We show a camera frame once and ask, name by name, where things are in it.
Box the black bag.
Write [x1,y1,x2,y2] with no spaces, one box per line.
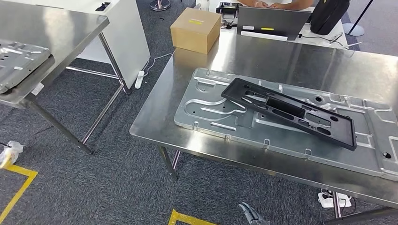
[310,0,351,35]

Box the chrome stanchion base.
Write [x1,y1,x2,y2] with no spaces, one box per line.
[150,0,171,12]

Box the white desk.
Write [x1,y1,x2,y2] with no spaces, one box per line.
[196,0,349,49]

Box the brown cardboard box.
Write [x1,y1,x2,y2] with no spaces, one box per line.
[170,7,222,55]

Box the clear plastic bag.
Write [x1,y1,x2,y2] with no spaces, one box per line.
[0,140,25,168]

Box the stainless steel workbench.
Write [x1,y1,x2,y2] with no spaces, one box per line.
[129,29,398,225]

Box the white power cable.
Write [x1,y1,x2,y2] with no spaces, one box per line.
[141,52,174,78]

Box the stainless steel side table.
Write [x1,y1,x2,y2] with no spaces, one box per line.
[0,0,131,155]

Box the stamped sheet metal panel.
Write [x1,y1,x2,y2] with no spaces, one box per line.
[173,67,398,182]
[0,38,52,95]

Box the black plastic panel part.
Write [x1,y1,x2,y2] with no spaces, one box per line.
[221,77,357,152]

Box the white label tag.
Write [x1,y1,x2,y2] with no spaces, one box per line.
[31,82,45,96]

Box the yellow floor tape outline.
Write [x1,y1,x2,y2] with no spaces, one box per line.
[168,209,218,225]
[0,163,38,223]

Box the black stanchion with base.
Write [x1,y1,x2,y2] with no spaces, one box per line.
[342,0,374,37]

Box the black desk device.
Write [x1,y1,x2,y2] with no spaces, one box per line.
[216,2,243,23]

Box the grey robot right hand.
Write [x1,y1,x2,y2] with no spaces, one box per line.
[238,202,271,225]

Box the thin desk cable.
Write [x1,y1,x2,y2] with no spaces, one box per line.
[297,32,363,50]

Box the dark grey laptop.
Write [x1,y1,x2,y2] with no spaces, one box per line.
[237,6,312,42]

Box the white power strip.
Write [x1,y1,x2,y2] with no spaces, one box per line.
[317,190,352,208]
[134,70,145,90]

